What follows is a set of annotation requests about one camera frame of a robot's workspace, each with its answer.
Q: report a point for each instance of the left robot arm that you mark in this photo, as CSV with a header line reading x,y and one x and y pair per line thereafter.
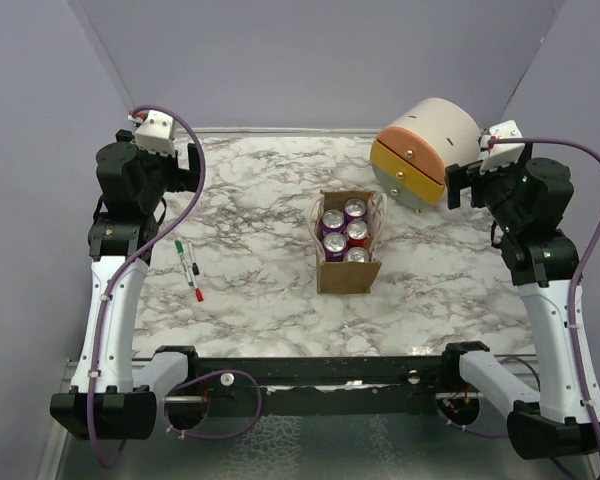
x,y
107,398

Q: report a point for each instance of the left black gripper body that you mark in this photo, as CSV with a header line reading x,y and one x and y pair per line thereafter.
x,y
163,171

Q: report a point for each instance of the round drawer cabinet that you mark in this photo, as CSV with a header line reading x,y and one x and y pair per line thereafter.
x,y
409,157

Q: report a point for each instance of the red capped marker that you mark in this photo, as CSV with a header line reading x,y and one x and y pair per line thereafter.
x,y
193,282

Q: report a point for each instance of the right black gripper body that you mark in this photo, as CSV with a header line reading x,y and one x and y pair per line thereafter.
x,y
494,189

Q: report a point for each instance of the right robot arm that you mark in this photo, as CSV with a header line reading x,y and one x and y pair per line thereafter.
x,y
527,200

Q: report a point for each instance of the red cola can front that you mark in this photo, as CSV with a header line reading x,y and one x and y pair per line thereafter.
x,y
357,254

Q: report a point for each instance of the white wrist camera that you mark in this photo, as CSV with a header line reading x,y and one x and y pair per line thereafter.
x,y
154,132
499,155

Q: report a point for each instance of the green capped marker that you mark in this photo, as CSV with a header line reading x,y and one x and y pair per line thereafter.
x,y
184,265

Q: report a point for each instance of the brown canvas tote bag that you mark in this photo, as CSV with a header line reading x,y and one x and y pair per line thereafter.
x,y
347,277

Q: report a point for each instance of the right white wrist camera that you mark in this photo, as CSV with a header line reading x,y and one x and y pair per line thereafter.
x,y
499,155

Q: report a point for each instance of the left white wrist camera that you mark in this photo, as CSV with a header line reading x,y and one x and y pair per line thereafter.
x,y
154,132

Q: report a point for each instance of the purple fanta can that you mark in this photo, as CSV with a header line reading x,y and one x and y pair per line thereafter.
x,y
332,221
335,246

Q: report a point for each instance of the red cola can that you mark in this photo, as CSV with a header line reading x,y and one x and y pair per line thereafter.
x,y
357,233
357,254

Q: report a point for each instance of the purple Fanta can front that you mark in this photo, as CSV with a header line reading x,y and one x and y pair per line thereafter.
x,y
332,221

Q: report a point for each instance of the black capped marker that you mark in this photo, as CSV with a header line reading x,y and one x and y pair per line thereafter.
x,y
193,260

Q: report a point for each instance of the metal front plate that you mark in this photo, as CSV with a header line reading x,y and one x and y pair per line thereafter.
x,y
372,446

